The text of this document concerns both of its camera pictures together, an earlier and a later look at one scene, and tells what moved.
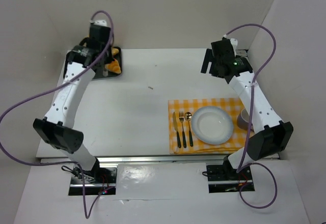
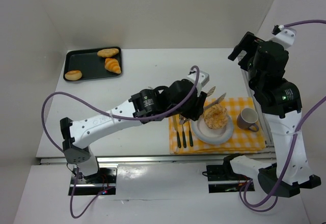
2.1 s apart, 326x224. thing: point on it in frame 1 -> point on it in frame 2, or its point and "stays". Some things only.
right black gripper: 212,64 -> 244,49
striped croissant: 114,66 stays
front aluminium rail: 164,160 stays
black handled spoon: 188,116 stays
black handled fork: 181,118 stays
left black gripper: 102,62 -> 199,106
